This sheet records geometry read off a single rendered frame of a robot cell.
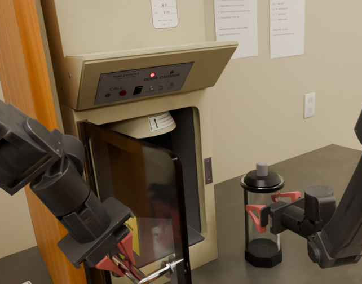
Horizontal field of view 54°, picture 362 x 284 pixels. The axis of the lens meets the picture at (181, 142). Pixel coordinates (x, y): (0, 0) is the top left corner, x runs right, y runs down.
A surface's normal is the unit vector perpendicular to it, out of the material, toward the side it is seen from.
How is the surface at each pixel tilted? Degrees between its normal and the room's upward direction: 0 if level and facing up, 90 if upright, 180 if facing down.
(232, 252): 0
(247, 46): 90
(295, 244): 0
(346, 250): 121
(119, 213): 25
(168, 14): 90
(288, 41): 90
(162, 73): 135
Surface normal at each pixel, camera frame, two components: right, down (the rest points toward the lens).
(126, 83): 0.43, 0.82
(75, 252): -0.40, -0.77
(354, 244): 0.13, 0.72
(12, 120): 0.79, -0.60
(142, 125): 0.16, -0.14
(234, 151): 0.53, 0.21
